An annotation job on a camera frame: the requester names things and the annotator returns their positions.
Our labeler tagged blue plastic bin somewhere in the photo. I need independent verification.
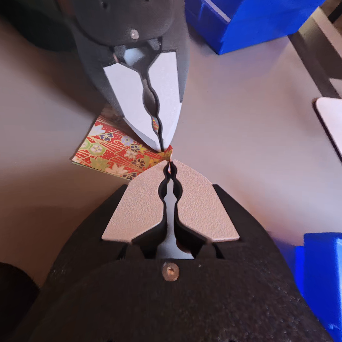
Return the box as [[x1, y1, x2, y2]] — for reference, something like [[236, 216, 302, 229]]
[[291, 232, 342, 334], [185, 0, 326, 55]]

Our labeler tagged white stand plate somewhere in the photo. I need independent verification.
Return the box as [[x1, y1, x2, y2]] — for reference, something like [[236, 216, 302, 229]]
[[313, 96, 342, 161]]

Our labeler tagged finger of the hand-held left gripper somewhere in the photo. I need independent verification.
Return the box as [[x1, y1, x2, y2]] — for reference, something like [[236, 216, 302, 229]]
[[103, 62, 164, 153], [147, 50, 183, 149]]

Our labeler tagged black textured pad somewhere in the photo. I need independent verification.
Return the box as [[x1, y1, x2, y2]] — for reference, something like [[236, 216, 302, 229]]
[[0, 0, 75, 53]]

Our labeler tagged green backed red floral paper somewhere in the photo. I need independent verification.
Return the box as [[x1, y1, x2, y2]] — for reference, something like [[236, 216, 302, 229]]
[[72, 115, 174, 181]]

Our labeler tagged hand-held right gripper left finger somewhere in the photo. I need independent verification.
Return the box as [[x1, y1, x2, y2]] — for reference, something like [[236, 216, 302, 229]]
[[101, 159, 170, 256]]

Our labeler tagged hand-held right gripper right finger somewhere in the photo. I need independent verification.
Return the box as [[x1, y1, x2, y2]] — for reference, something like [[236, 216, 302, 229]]
[[171, 159, 240, 256]]

